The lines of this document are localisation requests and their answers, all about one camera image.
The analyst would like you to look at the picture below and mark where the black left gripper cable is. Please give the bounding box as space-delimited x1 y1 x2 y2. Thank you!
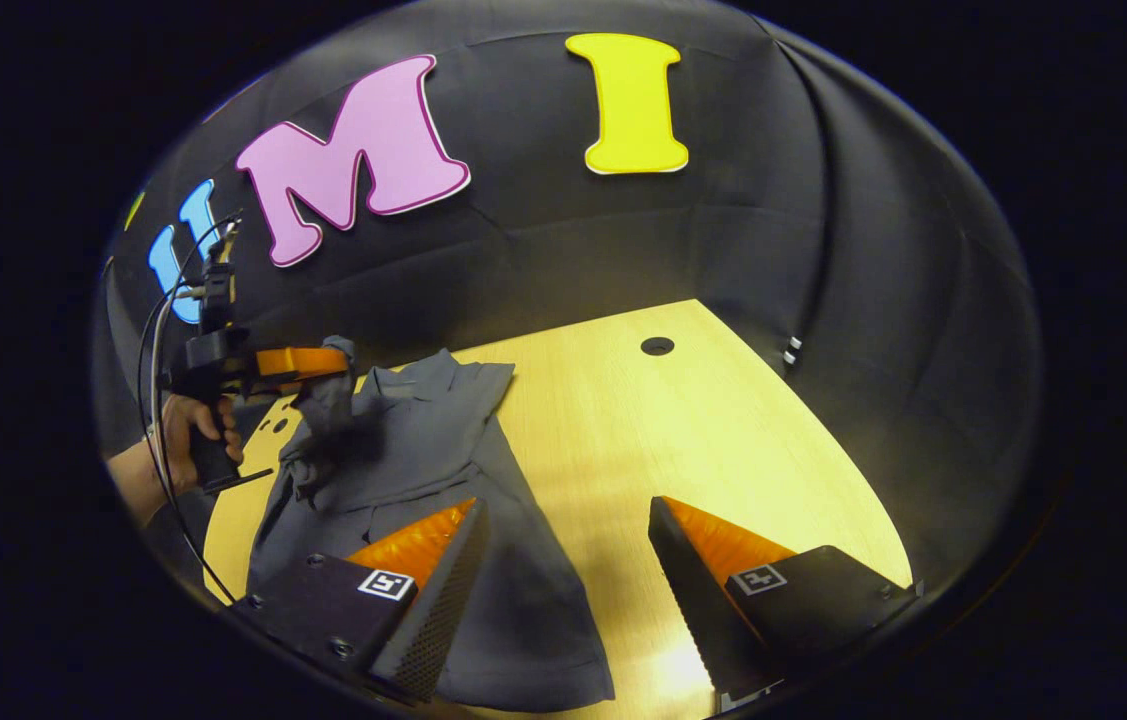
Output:
136 215 244 606

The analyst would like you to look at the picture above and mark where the grey button shirt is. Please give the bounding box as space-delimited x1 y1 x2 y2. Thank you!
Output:
245 337 616 713

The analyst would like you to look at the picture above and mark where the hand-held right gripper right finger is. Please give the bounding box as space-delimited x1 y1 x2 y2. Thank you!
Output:
648 496 924 713

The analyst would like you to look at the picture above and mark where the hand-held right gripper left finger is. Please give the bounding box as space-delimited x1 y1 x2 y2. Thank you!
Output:
233 497 490 706

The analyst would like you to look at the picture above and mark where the black backdrop cloth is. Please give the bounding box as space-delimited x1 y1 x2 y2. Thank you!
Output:
93 0 1044 601

